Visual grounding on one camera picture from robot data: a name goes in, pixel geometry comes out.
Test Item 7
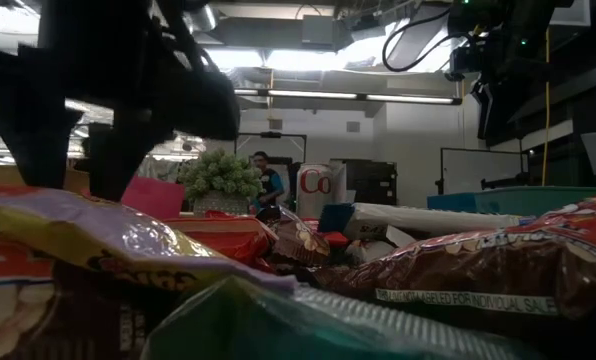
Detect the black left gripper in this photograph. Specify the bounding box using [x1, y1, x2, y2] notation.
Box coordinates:
[0, 0, 243, 203]

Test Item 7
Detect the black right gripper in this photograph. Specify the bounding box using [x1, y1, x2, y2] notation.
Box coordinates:
[470, 29, 554, 141]

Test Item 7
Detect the red plastic bin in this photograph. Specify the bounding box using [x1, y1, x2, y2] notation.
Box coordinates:
[80, 174, 187, 220]

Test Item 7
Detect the blue plastic bin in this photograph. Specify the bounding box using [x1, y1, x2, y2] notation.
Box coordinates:
[426, 192, 479, 212]

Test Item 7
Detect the grey-blue plastic bin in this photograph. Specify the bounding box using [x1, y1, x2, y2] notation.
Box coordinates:
[474, 185, 596, 217]

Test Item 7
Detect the yellow Sour Patch bag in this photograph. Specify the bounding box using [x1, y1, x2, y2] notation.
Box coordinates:
[0, 188, 300, 295]

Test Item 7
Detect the white Hershey's cookies bar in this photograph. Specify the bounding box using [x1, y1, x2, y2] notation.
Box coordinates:
[319, 201, 535, 241]

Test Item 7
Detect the artificial green potted plant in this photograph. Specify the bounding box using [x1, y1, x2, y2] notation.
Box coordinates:
[176, 148, 265, 217]

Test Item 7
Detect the red KitKat bar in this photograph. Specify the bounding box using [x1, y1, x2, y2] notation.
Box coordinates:
[163, 213, 275, 267]
[301, 215, 353, 250]

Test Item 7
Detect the white PayDay bar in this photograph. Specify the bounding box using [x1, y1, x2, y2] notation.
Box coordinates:
[345, 223, 419, 265]

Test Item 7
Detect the silver Diet Coke can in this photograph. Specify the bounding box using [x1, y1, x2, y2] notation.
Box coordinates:
[295, 161, 337, 220]

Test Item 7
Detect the person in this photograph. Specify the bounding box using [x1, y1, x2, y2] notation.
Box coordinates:
[249, 150, 287, 214]

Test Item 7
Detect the clear Jolly Rancher packet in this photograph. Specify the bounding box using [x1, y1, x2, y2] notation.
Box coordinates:
[140, 273, 547, 360]

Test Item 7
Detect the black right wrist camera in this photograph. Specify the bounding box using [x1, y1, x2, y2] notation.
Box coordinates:
[449, 45, 483, 76]

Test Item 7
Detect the silver round air duct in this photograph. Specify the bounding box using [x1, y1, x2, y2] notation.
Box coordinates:
[187, 2, 220, 32]

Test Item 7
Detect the black metal rig frame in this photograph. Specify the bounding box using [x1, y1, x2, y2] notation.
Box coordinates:
[233, 130, 308, 157]

